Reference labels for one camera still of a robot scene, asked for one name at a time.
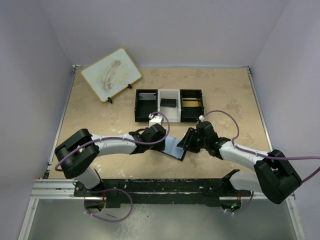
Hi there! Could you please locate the black card in tray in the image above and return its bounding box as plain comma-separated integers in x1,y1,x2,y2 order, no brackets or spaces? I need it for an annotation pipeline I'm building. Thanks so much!
160,98,177,108

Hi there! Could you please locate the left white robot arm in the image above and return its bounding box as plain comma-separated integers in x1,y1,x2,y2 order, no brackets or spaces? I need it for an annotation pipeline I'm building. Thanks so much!
54,123,167,191

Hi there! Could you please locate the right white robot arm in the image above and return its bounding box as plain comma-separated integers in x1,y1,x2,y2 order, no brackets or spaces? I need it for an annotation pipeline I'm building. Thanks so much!
177,121,303,205

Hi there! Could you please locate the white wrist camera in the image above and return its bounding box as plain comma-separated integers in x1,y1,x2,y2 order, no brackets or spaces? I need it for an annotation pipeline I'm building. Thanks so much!
198,115,205,122
148,113,164,128

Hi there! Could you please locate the black and white tray organizer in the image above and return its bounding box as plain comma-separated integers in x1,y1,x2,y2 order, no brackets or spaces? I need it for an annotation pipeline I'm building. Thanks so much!
134,89,205,123

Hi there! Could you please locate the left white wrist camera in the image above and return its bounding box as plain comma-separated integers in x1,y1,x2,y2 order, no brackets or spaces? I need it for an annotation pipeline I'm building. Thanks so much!
148,113,164,128

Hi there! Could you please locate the silver card in tray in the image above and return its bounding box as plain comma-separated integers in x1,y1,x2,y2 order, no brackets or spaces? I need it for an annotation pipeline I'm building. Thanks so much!
138,92,157,101

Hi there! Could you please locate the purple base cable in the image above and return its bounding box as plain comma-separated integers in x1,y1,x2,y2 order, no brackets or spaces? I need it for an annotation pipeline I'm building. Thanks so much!
83,188,133,223
223,191,255,216

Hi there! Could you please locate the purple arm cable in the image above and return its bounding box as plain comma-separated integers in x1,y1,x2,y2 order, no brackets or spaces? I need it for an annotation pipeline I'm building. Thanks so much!
54,111,171,172
199,109,320,185

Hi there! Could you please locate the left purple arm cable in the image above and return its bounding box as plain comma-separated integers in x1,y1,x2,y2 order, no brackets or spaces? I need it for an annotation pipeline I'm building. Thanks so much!
54,111,171,172

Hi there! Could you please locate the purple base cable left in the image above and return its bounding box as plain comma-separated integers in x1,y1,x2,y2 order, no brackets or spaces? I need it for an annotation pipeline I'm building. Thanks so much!
83,188,133,223

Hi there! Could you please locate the gold card in tray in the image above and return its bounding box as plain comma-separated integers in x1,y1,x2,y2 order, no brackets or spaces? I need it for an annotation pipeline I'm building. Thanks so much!
181,98,202,108

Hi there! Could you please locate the yellow-framed whiteboard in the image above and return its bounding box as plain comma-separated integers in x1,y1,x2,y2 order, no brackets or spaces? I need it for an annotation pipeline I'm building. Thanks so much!
80,47,142,103

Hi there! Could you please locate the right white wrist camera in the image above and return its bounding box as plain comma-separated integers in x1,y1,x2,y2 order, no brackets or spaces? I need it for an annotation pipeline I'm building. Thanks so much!
198,115,205,122

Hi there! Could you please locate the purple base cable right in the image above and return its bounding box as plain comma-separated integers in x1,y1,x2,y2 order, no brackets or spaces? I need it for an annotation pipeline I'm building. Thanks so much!
223,191,255,216

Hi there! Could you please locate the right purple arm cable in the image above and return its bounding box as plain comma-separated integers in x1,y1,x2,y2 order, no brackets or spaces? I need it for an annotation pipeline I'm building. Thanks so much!
199,109,320,185

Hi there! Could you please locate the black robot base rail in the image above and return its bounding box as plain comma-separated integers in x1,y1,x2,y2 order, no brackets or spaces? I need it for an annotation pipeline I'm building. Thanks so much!
74,170,251,209

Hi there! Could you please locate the black leather card holder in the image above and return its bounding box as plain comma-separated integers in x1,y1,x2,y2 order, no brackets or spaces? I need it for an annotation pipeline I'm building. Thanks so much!
159,136,187,162

